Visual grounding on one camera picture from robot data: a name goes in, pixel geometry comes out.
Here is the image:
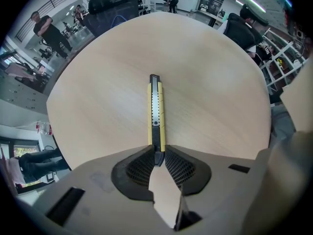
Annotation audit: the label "black office chair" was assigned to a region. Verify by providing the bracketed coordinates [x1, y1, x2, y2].
[83, 0, 140, 38]
[223, 12, 264, 53]

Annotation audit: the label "large light wooden table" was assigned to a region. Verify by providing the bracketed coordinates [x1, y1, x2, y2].
[45, 10, 271, 230]

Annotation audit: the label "yellow marker pen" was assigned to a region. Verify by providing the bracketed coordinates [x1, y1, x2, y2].
[147, 73, 166, 168]

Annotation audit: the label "pack of water bottles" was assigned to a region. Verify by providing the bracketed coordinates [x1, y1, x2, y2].
[36, 120, 54, 136]

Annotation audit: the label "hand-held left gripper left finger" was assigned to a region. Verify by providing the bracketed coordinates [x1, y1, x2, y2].
[31, 144, 173, 235]

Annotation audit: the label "beige flat panel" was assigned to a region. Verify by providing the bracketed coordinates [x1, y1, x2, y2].
[279, 57, 313, 132]

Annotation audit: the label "white metal shelf frame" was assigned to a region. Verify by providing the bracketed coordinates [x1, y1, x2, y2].
[259, 29, 309, 94]

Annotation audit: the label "grey metal lockers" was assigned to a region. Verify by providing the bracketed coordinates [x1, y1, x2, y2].
[0, 65, 49, 109]

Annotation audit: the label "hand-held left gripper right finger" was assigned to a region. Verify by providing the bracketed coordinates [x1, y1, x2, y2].
[165, 144, 256, 235]

